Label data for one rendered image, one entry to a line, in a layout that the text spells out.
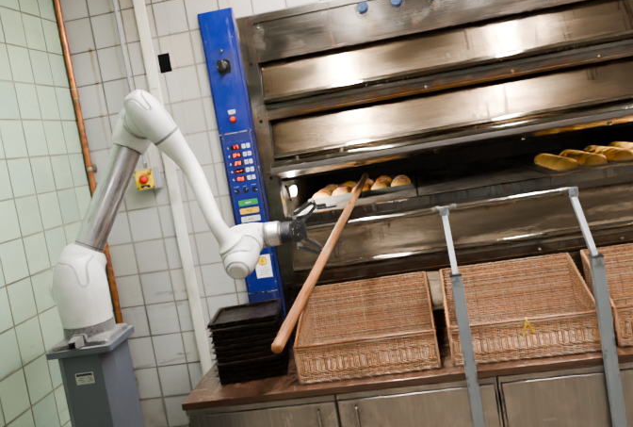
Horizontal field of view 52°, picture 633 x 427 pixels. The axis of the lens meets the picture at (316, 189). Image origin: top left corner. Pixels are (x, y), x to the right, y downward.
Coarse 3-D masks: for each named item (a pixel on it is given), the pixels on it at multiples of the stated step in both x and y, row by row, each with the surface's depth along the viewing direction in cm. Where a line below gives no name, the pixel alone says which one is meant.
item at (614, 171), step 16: (544, 176) 287; (560, 176) 281; (576, 176) 280; (592, 176) 279; (608, 176) 278; (448, 192) 288; (464, 192) 287; (480, 192) 286; (496, 192) 285; (336, 208) 300; (368, 208) 294; (384, 208) 293; (400, 208) 292
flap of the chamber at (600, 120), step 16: (624, 112) 261; (512, 128) 268; (528, 128) 267; (544, 128) 266; (560, 128) 271; (576, 128) 278; (416, 144) 274; (432, 144) 273; (448, 144) 272; (464, 144) 278; (480, 144) 285; (320, 160) 280; (336, 160) 279; (352, 160) 278; (368, 160) 285; (384, 160) 292; (288, 176) 300
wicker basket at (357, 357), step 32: (320, 288) 297; (352, 288) 294; (384, 288) 292; (416, 288) 289; (320, 320) 294; (352, 320) 292; (384, 320) 290; (416, 320) 287; (320, 352) 252; (352, 352) 250; (384, 352) 272; (416, 352) 266
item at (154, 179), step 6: (150, 168) 299; (156, 168) 303; (138, 174) 300; (144, 174) 299; (150, 174) 299; (156, 174) 302; (150, 180) 299; (156, 180) 301; (138, 186) 300; (144, 186) 300; (150, 186) 300; (156, 186) 300
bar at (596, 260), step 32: (544, 192) 246; (576, 192) 244; (320, 224) 260; (352, 224) 258; (448, 224) 249; (608, 288) 225; (608, 320) 226; (608, 352) 227; (608, 384) 230; (480, 416) 235
